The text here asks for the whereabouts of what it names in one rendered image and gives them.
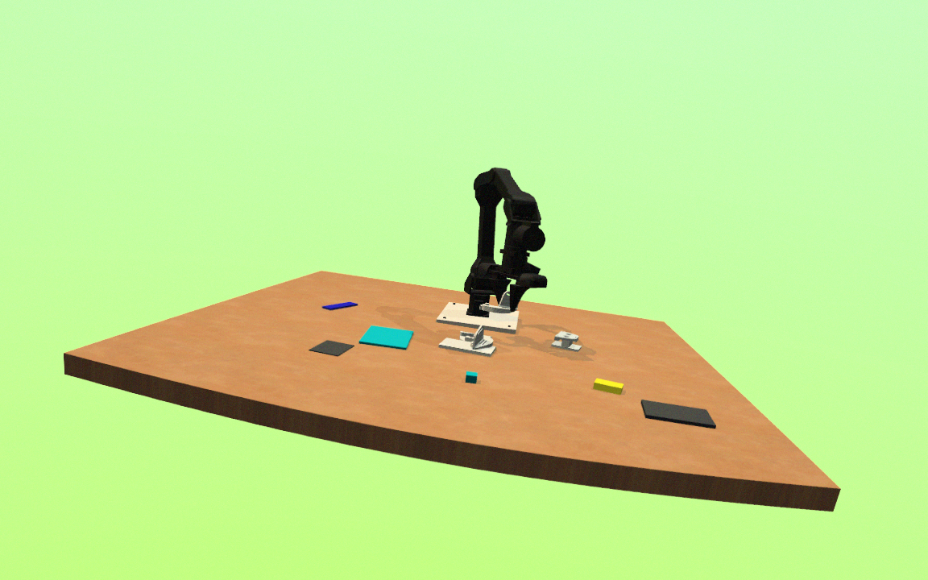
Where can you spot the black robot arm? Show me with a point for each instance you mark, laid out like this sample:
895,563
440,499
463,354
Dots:
523,221

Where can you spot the cyan flat rectangular plate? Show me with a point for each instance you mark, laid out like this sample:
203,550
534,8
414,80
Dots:
387,337

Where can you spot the blue flat bar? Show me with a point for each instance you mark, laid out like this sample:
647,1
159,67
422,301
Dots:
339,306

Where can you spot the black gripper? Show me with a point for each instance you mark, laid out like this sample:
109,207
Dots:
513,267

